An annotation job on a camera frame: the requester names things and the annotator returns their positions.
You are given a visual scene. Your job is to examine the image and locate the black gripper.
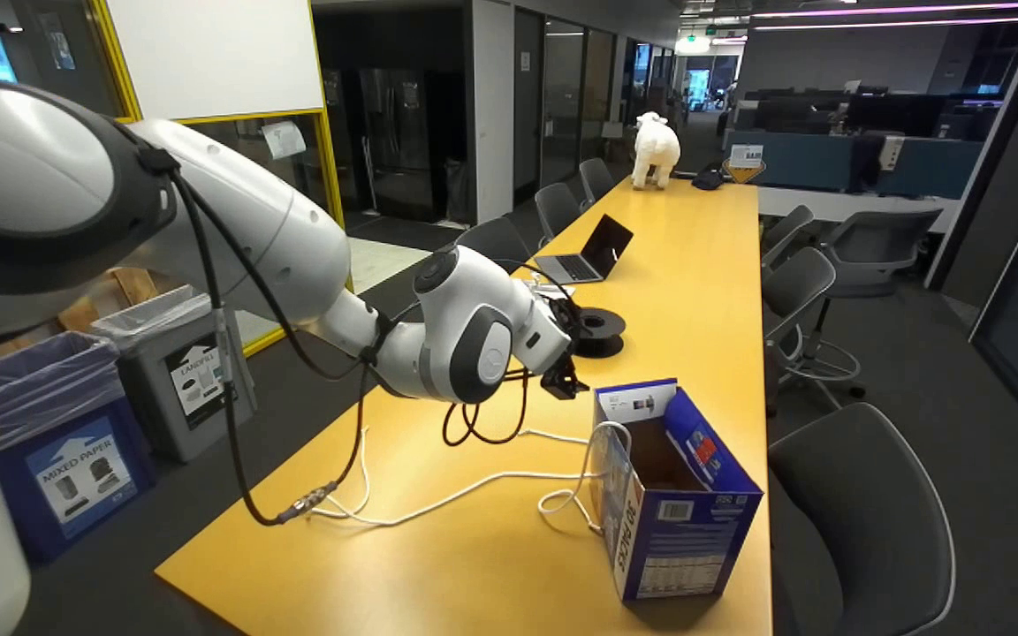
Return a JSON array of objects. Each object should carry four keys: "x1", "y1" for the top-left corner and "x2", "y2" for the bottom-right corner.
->
[{"x1": 529, "y1": 333, "x2": 594, "y2": 403}]

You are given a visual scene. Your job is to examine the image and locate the long white rope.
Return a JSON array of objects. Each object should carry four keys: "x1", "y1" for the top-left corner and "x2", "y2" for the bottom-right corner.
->
[{"x1": 315, "y1": 416, "x2": 637, "y2": 538}]

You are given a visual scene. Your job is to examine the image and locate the short white rope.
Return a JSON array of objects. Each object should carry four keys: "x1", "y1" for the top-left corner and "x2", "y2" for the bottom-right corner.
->
[{"x1": 307, "y1": 456, "x2": 380, "y2": 526}]

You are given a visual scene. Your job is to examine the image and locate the blue snack pack box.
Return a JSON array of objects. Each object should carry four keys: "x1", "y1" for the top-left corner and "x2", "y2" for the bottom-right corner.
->
[{"x1": 588, "y1": 379, "x2": 769, "y2": 607}]

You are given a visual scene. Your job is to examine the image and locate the small white yellow box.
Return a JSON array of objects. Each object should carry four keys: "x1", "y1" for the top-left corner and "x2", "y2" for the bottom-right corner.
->
[{"x1": 720, "y1": 140, "x2": 769, "y2": 186}]

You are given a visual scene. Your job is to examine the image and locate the brown cardboard box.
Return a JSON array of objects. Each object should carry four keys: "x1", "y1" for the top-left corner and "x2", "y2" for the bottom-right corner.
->
[{"x1": 0, "y1": 261, "x2": 165, "y2": 355}]

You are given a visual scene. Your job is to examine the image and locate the open laptop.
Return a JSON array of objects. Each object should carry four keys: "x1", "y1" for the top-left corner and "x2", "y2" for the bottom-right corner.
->
[{"x1": 529, "y1": 211, "x2": 637, "y2": 289}]

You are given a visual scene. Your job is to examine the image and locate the white plush animal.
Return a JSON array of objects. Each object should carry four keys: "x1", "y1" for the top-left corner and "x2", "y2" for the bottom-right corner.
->
[{"x1": 631, "y1": 110, "x2": 687, "y2": 189}]

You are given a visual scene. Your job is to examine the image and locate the white table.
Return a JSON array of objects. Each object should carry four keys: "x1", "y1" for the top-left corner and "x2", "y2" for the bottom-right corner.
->
[{"x1": 753, "y1": 184, "x2": 962, "y2": 226}]

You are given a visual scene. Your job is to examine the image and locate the large black office chair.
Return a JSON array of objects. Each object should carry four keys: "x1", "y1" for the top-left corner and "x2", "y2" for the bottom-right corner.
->
[{"x1": 769, "y1": 399, "x2": 962, "y2": 636}]

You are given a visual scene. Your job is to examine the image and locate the blue office partition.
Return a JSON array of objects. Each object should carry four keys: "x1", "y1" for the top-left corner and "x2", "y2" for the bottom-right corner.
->
[{"x1": 725, "y1": 124, "x2": 988, "y2": 201}]

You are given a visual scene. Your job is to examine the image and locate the grey waste bin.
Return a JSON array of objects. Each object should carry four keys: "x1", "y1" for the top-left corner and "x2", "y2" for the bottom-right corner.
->
[{"x1": 92, "y1": 281, "x2": 262, "y2": 465}]

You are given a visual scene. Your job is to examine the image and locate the paper notice on glass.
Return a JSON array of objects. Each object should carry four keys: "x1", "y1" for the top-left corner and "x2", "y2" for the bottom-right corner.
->
[{"x1": 258, "y1": 120, "x2": 311, "y2": 161}]

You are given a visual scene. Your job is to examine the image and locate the blue recycling bin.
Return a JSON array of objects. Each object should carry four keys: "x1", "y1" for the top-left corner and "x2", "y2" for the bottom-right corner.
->
[{"x1": 0, "y1": 333, "x2": 163, "y2": 566}]

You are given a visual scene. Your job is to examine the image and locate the black robot cable with connector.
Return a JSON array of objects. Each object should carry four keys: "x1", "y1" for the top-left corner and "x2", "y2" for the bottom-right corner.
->
[{"x1": 134, "y1": 146, "x2": 539, "y2": 531}]

